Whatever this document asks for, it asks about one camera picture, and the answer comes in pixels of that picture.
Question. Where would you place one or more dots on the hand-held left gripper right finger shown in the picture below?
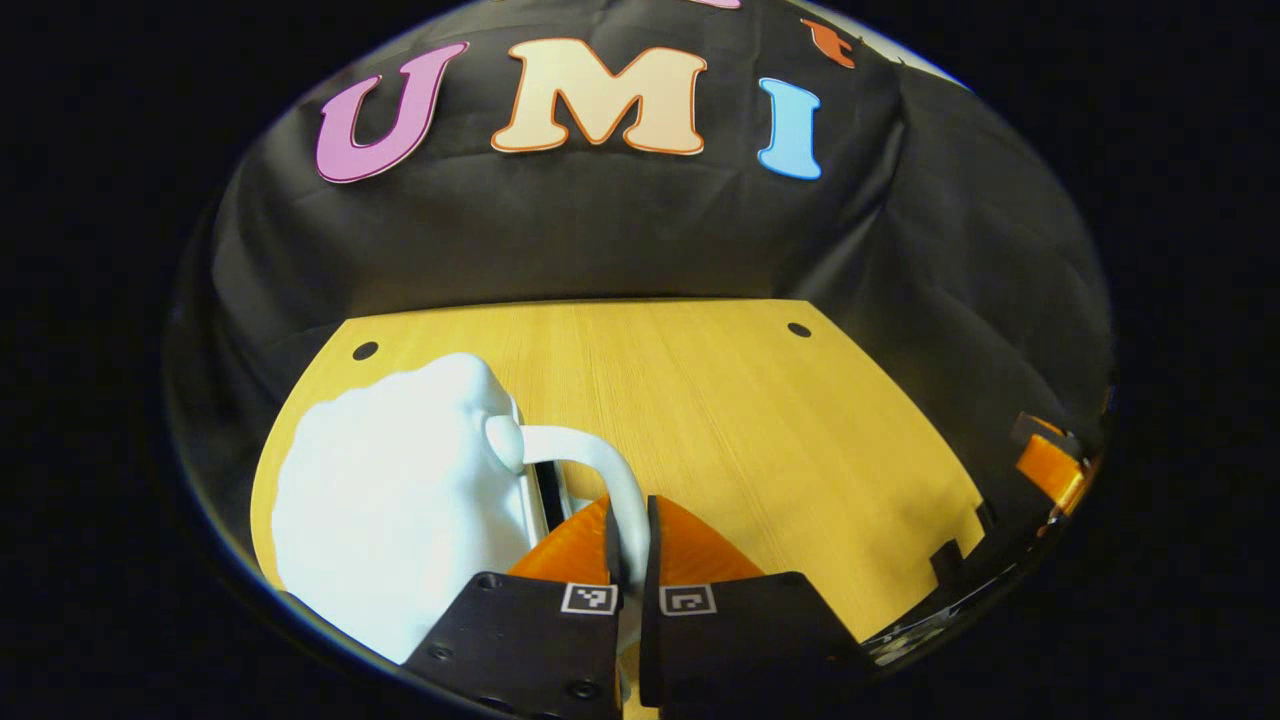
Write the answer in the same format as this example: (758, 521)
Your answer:
(750, 640)

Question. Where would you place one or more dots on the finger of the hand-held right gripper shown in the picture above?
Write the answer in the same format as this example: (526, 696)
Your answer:
(1035, 430)
(1050, 470)

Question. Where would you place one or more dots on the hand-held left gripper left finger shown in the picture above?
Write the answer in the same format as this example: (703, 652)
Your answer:
(520, 640)

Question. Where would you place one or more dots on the white suitcase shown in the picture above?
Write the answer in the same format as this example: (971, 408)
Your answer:
(400, 500)

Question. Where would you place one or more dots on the black backdrop cloth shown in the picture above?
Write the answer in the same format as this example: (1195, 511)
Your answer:
(600, 230)

